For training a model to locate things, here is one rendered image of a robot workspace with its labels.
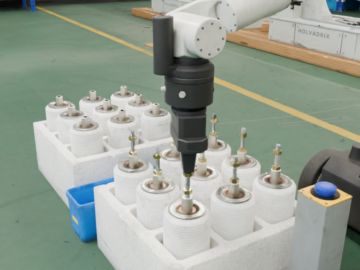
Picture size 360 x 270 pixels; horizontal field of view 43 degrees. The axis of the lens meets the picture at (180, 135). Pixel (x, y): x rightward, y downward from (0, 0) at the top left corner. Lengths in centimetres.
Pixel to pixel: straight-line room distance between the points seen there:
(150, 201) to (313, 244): 34
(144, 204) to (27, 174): 77
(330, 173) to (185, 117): 62
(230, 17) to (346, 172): 62
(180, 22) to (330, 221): 44
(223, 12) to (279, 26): 290
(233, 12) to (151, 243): 48
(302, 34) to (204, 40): 283
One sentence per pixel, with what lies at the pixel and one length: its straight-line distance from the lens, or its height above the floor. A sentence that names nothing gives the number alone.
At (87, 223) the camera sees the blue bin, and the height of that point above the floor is 6.
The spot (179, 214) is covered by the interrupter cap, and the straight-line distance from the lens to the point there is 90.
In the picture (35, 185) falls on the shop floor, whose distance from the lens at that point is 161.
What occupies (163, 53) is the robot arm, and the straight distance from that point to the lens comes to 76.
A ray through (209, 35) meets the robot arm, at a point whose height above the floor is 60.
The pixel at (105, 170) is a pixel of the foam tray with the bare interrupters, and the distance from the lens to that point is 135.
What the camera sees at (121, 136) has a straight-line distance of 137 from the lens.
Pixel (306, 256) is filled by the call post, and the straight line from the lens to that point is 93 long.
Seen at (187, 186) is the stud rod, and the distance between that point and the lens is 89.
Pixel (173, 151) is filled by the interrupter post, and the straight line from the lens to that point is 114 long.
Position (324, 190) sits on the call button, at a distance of 87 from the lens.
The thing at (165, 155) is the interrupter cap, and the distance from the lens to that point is 114.
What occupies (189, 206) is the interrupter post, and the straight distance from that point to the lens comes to 90.
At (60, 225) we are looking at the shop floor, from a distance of 137.
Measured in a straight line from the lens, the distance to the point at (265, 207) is 103.
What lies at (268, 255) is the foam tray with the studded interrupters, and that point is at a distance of 102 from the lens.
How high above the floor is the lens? 73
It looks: 22 degrees down
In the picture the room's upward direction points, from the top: 1 degrees clockwise
